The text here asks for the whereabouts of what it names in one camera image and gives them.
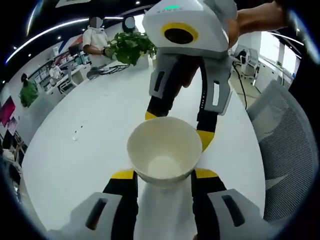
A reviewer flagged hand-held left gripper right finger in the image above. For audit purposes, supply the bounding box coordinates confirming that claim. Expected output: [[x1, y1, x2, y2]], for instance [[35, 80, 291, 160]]
[[190, 167, 266, 240]]

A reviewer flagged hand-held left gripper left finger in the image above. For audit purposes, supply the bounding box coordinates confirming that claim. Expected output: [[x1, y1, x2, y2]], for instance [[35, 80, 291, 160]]
[[70, 168, 140, 240]]

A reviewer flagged white green-print paper cup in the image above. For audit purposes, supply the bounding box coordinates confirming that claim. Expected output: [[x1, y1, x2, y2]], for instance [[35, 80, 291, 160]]
[[126, 116, 203, 190]]

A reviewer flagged person's right hand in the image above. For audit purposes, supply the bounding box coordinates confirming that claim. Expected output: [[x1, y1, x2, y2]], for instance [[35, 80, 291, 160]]
[[226, 9, 251, 50]]

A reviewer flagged potted green plant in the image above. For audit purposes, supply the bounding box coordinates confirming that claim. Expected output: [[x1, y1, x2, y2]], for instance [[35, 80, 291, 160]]
[[109, 31, 159, 70]]

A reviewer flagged white office chair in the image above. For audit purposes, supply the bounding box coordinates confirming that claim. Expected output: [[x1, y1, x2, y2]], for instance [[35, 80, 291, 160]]
[[58, 72, 78, 96], [236, 44, 261, 81]]

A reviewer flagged white table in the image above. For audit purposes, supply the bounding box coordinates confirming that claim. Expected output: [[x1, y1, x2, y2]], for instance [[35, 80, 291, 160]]
[[21, 53, 266, 240]]

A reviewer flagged grey mesh office chair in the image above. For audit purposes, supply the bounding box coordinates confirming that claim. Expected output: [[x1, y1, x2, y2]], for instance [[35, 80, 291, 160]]
[[246, 80, 313, 223]]

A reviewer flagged white storage shelf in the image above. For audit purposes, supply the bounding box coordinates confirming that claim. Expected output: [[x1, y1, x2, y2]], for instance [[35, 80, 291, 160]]
[[34, 49, 93, 88]]

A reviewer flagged person's dark clothing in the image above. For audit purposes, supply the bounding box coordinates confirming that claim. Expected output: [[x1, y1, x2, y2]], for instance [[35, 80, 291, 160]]
[[287, 24, 320, 93]]

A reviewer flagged small black monitor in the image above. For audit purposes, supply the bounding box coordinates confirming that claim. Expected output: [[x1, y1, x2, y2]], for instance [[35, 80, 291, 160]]
[[68, 44, 81, 58]]

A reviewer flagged ceiling air vent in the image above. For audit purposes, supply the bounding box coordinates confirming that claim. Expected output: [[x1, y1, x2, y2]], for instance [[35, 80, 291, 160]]
[[54, 0, 92, 8]]

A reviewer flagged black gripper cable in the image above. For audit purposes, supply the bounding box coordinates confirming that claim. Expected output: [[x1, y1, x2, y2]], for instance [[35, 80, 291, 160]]
[[231, 61, 251, 111]]

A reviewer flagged black cable bundle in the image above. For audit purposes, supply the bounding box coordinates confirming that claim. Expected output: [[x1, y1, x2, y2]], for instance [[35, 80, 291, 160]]
[[86, 63, 129, 80]]

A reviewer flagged magenta wall screen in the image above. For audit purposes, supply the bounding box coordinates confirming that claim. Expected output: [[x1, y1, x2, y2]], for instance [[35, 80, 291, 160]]
[[0, 96, 17, 126]]

